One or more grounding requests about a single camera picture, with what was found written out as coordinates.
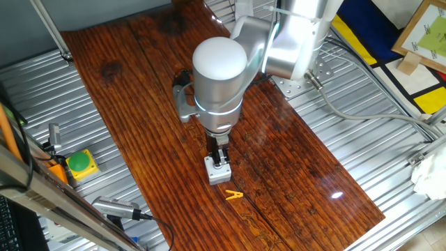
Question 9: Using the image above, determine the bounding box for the black camera cable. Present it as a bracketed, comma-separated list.
[131, 208, 175, 251]

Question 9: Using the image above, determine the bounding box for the small wooden block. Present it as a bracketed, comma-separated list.
[397, 51, 422, 76]

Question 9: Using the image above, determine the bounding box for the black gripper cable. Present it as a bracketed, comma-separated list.
[243, 73, 273, 89]

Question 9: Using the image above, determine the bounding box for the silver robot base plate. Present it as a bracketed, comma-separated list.
[270, 52, 335, 99]

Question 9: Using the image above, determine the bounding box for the white paper sheet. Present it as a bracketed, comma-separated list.
[371, 0, 424, 31]

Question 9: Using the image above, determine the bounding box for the brown wooden board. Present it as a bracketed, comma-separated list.
[59, 0, 386, 251]

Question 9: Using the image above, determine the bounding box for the yellow clothespin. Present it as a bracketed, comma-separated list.
[224, 189, 244, 201]

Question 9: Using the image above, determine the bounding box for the aluminium pole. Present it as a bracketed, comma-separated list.
[29, 0, 74, 63]

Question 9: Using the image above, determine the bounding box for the aluminium frame beam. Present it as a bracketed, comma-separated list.
[0, 142, 146, 251]

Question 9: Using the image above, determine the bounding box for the orange pole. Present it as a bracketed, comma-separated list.
[0, 102, 24, 163]

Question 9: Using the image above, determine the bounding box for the white crumpled cloth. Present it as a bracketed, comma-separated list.
[410, 146, 446, 201]

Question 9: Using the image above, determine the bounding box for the black wrist camera grey bracket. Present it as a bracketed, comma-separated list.
[171, 68, 201, 123]

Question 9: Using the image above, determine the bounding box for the colourful block pattern mat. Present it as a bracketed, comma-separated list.
[330, 0, 446, 116]

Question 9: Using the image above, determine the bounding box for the grey box green push button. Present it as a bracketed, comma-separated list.
[203, 155, 233, 186]

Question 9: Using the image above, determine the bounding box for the yellow box green mushroom button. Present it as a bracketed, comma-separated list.
[66, 149, 100, 181]

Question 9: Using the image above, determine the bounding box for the thick grey cable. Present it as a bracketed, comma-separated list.
[303, 68, 445, 139]

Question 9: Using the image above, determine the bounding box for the orange plastic block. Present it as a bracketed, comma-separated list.
[47, 163, 70, 185]

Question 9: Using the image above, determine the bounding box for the wooden picture frame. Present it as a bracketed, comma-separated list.
[390, 0, 446, 75]

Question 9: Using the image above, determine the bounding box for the black keyboard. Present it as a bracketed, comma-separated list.
[0, 195, 20, 251]

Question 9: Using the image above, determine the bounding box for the grey box small red button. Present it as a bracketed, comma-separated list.
[45, 218, 76, 243]

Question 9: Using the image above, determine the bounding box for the silver depth camera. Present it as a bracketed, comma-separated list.
[91, 195, 141, 220]
[47, 123, 63, 151]

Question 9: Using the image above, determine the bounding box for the metal corner bracket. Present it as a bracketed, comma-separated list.
[407, 151, 426, 167]

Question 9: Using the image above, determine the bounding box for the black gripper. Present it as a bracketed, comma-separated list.
[205, 132, 231, 167]

